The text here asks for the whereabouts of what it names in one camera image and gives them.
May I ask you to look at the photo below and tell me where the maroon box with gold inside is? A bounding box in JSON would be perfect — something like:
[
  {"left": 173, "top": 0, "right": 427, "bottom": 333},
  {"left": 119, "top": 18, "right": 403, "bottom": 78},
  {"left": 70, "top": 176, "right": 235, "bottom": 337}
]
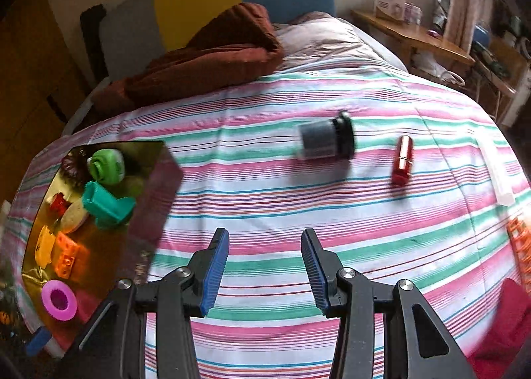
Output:
[{"left": 21, "top": 140, "right": 183, "bottom": 359}]

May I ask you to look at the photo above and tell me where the brown blanket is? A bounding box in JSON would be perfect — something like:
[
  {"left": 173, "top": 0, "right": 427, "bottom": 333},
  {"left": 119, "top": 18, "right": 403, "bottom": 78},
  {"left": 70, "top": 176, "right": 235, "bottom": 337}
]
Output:
[{"left": 93, "top": 2, "right": 285, "bottom": 114}]

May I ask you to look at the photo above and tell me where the orange toy brick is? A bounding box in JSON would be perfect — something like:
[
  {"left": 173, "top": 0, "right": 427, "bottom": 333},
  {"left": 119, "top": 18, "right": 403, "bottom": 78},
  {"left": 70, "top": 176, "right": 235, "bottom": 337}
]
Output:
[
  {"left": 53, "top": 256, "right": 81, "bottom": 280},
  {"left": 56, "top": 232, "right": 90, "bottom": 263}
]

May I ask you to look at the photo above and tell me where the grey duvet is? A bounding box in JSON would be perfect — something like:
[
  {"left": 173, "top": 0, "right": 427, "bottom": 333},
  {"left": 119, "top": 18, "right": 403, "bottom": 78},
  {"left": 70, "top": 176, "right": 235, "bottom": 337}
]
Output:
[{"left": 271, "top": 11, "right": 409, "bottom": 72}]

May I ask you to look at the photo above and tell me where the translucent white plastic case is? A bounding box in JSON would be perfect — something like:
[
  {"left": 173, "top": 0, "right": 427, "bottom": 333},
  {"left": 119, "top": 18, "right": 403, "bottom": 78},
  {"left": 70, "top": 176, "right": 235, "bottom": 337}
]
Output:
[{"left": 477, "top": 136, "right": 515, "bottom": 207}]

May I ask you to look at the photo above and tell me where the wooden wardrobe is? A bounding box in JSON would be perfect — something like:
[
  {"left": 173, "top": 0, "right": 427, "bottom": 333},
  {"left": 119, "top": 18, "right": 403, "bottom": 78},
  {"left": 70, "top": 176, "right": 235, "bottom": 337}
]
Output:
[{"left": 0, "top": 0, "right": 92, "bottom": 205}]

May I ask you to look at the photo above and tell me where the shiny red cylinder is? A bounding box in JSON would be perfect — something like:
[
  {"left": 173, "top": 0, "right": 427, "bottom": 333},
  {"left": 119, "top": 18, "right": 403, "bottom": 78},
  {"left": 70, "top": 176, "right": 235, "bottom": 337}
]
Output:
[{"left": 392, "top": 135, "right": 416, "bottom": 186}]

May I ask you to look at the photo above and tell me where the wooden desk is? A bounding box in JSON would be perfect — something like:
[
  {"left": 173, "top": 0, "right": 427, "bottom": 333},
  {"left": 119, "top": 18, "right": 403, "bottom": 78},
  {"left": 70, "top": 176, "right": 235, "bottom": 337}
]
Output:
[{"left": 350, "top": 9, "right": 476, "bottom": 72}]

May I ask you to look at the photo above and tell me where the magenta plastic ring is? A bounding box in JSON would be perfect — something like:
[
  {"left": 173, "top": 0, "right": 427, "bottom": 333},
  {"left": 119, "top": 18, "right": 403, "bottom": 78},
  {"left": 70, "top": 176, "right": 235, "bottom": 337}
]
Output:
[{"left": 41, "top": 279, "right": 78, "bottom": 322}]

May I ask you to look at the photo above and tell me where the black and grey cylinder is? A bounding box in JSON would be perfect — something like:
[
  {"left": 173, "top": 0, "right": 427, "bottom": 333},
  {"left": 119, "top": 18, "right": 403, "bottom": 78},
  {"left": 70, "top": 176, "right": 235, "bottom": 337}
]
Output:
[{"left": 295, "top": 111, "right": 356, "bottom": 161}]

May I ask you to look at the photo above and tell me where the dark ruffled object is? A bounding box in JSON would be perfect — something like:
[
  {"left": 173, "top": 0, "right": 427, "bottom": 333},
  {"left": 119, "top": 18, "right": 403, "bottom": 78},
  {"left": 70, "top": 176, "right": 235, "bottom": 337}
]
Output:
[{"left": 60, "top": 148, "right": 90, "bottom": 189}]

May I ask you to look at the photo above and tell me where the yellow oval embossed disc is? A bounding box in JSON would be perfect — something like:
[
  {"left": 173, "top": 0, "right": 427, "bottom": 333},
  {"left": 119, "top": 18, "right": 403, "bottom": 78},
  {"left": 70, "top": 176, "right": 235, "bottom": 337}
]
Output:
[{"left": 60, "top": 198, "right": 90, "bottom": 234}]

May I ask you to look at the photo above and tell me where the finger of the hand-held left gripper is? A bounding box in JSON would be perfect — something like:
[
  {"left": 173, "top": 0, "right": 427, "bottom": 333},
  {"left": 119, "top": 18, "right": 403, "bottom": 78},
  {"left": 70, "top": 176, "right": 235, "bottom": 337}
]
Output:
[{"left": 25, "top": 327, "right": 51, "bottom": 357}]

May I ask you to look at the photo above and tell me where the light curtain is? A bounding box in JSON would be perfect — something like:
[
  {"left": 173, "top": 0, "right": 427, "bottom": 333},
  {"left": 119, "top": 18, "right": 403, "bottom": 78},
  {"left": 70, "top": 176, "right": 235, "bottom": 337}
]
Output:
[{"left": 431, "top": 0, "right": 490, "bottom": 56}]

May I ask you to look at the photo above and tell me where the striped blanket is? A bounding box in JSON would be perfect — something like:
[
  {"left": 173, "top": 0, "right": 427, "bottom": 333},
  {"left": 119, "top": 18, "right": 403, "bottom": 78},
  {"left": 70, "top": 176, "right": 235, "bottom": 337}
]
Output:
[{"left": 6, "top": 67, "right": 531, "bottom": 379}]

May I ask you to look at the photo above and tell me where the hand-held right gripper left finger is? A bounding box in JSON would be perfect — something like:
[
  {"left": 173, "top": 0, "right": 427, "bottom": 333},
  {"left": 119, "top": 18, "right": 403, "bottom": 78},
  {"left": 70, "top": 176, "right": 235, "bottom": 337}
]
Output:
[{"left": 62, "top": 228, "right": 230, "bottom": 379}]

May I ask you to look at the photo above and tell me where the orange plastic rack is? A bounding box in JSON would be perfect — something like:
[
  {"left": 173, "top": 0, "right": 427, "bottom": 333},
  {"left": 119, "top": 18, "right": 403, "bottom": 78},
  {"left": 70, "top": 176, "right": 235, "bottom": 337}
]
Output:
[{"left": 507, "top": 217, "right": 531, "bottom": 276}]

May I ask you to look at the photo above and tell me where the teal flanged plastic piece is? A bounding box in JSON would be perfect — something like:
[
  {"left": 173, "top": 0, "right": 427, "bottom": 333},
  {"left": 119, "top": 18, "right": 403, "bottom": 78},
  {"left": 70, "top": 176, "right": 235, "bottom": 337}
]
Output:
[{"left": 82, "top": 181, "right": 137, "bottom": 230}]

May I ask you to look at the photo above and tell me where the yellow-orange printed plastic toy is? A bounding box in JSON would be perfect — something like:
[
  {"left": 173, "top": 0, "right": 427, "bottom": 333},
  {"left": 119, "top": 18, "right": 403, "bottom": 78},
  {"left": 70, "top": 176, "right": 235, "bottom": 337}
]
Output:
[{"left": 35, "top": 225, "right": 56, "bottom": 267}]

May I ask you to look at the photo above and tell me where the red garment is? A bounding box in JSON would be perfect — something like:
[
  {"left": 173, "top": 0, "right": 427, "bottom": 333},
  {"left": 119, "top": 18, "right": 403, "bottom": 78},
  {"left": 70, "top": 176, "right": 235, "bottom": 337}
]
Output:
[{"left": 467, "top": 279, "right": 531, "bottom": 379}]

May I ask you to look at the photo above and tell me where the green and white round toy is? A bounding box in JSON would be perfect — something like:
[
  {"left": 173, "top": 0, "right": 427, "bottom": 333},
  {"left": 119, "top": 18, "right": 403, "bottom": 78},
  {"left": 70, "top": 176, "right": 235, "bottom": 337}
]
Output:
[{"left": 87, "top": 148, "right": 125, "bottom": 185}]

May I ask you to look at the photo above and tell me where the small red toy brick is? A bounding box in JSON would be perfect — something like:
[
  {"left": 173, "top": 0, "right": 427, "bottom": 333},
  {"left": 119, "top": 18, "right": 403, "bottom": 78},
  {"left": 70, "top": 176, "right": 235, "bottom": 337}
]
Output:
[{"left": 50, "top": 193, "right": 71, "bottom": 214}]

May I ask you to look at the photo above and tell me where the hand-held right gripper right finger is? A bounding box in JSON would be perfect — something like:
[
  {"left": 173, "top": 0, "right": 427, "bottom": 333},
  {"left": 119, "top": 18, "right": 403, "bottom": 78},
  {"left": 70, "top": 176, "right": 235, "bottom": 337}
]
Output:
[{"left": 301, "top": 229, "right": 476, "bottom": 379}]

